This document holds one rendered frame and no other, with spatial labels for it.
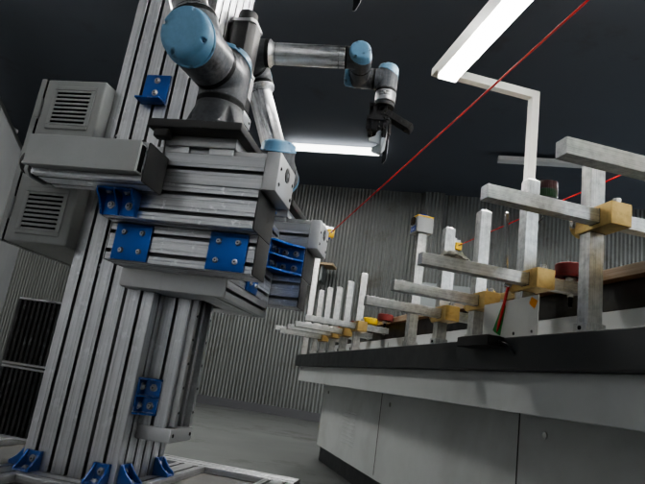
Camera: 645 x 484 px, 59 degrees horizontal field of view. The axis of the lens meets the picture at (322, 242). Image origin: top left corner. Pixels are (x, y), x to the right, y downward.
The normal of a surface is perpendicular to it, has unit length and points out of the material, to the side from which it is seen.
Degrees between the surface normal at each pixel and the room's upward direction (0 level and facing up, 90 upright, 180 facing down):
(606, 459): 90
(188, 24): 97
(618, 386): 90
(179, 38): 97
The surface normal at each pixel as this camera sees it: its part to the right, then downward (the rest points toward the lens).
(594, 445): -0.96, -0.19
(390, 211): -0.18, -0.26
